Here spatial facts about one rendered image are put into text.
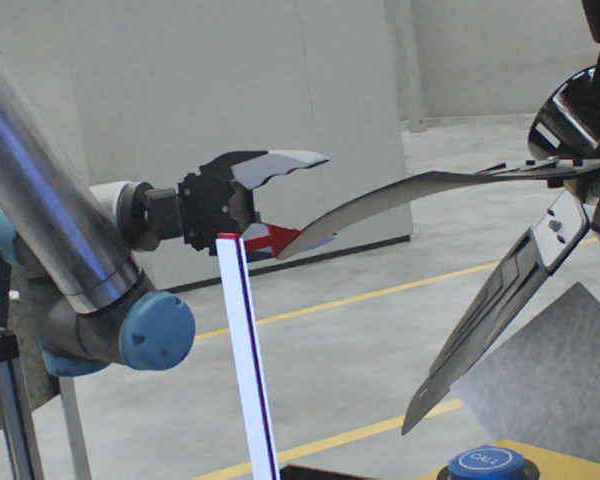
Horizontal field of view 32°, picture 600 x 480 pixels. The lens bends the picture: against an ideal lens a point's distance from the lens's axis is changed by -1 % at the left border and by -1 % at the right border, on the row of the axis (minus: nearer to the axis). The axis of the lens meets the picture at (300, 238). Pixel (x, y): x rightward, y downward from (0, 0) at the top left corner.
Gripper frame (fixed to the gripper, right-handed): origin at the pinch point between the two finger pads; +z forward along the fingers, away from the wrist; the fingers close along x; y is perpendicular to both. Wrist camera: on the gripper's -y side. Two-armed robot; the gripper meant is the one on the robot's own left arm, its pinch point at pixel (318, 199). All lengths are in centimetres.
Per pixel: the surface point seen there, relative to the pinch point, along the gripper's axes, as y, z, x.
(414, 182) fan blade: -20.1, 13.5, -0.8
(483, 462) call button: -39.1, 19.7, 14.0
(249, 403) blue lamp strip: -23.0, 0.3, 13.9
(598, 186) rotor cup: 8.1, 25.0, 1.7
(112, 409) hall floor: 301, -198, 87
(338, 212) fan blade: -16.6, 6.7, 0.9
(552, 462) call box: -36.8, 23.1, 14.8
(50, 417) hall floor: 293, -224, 88
